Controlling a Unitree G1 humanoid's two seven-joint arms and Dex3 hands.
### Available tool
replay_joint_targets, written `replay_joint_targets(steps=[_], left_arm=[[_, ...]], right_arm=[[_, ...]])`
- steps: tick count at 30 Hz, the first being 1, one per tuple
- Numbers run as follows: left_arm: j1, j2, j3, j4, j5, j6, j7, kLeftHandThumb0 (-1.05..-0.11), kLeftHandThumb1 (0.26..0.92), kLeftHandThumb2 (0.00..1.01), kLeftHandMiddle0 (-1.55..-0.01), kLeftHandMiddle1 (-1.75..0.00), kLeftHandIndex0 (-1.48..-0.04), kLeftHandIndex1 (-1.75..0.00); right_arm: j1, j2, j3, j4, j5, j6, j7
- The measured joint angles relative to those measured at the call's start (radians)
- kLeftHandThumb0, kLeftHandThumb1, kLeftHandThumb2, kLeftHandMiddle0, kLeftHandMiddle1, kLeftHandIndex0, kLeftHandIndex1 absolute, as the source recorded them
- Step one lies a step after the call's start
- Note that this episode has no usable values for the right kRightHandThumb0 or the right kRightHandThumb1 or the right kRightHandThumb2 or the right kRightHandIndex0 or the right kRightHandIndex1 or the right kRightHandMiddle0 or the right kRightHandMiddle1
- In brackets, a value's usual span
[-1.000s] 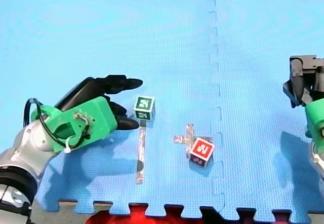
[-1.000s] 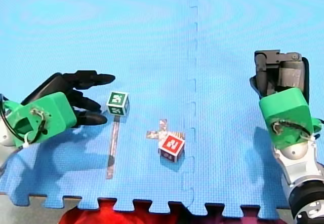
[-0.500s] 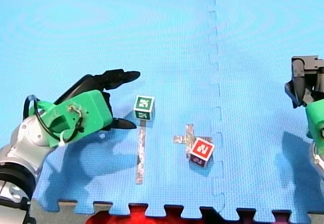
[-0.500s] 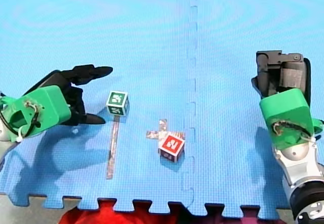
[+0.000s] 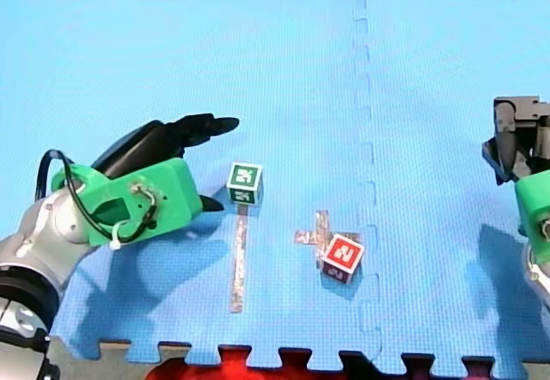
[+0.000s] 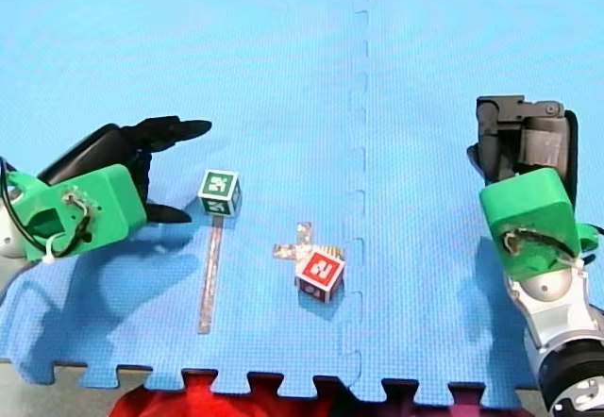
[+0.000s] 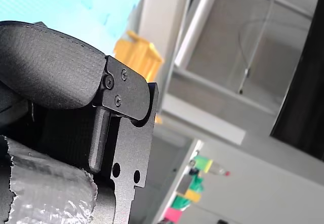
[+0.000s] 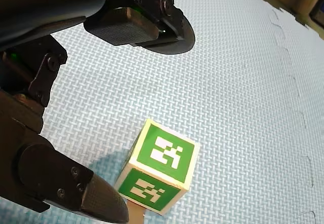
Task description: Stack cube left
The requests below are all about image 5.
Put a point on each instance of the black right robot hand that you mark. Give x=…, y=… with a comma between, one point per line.
x=515, y=139

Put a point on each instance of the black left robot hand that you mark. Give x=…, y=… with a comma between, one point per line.
x=154, y=143

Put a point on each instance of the red cube white marks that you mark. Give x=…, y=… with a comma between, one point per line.
x=343, y=257

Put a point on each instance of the green cube white marks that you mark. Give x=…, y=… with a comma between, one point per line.
x=244, y=182

